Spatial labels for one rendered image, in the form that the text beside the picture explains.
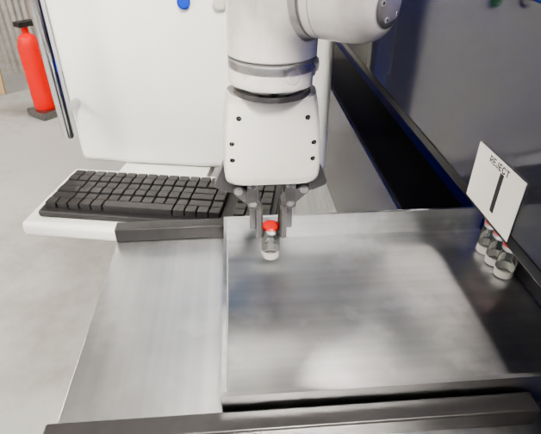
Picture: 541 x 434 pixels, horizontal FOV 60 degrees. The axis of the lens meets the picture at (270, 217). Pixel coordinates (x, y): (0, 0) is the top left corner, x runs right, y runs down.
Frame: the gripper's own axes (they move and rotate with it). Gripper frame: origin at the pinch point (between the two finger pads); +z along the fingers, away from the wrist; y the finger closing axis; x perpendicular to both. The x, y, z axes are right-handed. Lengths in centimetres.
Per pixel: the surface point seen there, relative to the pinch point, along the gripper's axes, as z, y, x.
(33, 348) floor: 95, 74, -68
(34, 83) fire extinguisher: 71, 137, -278
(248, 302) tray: 6.0, 3.0, 7.7
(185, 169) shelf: 14.2, 13.8, -39.9
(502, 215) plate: -6.8, -20.2, 11.4
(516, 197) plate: -9.3, -20.1, 12.4
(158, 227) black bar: 4.3, 13.9, -4.9
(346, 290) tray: 5.9, -8.1, 6.7
